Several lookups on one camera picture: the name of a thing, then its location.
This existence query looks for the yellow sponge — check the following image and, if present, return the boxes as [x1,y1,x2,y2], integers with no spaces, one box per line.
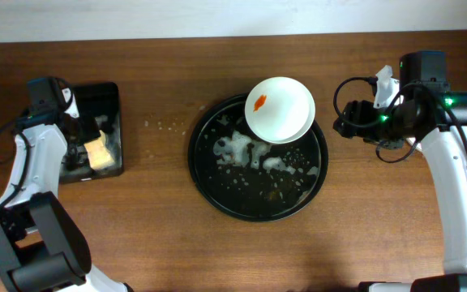
[84,130,115,170]

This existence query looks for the white plate top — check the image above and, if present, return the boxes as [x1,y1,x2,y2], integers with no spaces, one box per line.
[244,77,315,144]

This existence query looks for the pinkish white plate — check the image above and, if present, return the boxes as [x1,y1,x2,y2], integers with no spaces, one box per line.
[405,137,422,152]

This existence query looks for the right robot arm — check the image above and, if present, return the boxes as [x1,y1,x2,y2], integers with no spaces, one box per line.
[333,50,467,292]

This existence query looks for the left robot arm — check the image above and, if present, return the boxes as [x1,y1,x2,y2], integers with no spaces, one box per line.
[0,76,129,291]

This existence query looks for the black rectangular tray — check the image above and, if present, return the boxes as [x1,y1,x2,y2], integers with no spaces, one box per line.
[59,82,124,183]

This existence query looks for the round black tray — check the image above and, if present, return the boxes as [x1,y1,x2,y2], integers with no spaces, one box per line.
[187,94,328,222]

